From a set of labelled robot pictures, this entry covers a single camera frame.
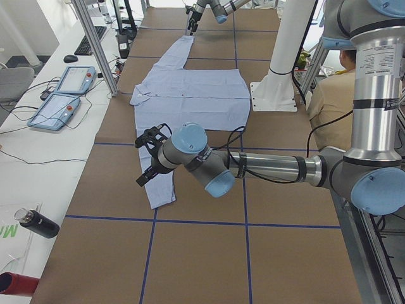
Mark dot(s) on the grey office chair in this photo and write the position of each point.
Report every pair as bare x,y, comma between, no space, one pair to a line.
14,82

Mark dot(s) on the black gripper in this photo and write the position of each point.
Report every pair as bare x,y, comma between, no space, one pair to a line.
154,166
194,18

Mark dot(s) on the white camera pole base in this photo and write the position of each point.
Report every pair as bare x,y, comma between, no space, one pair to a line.
276,90

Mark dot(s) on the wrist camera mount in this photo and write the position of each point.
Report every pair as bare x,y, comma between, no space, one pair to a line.
152,139

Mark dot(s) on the upper blue teach pendant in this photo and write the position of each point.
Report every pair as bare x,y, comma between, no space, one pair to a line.
76,80

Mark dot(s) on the red cylinder bottle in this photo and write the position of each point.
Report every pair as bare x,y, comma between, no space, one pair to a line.
17,284

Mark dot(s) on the aluminium frame post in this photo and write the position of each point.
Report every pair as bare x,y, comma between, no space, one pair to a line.
94,41

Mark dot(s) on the blue teach pendant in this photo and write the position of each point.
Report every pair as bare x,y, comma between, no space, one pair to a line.
55,112
76,80

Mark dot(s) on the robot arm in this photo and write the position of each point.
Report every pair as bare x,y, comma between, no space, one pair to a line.
220,11
368,174

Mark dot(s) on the lower blue teach pendant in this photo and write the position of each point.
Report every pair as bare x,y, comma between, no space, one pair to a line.
55,112

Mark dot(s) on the black computer mouse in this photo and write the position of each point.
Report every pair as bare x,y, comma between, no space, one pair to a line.
70,58

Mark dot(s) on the light blue striped shirt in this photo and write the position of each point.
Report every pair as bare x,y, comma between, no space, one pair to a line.
190,102

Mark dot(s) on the person in beige shirt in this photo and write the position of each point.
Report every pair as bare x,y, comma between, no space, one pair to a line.
331,103

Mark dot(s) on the black water bottle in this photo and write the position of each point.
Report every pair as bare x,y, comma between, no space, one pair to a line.
37,223

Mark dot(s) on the black box with label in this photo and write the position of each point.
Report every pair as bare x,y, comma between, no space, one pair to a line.
123,45

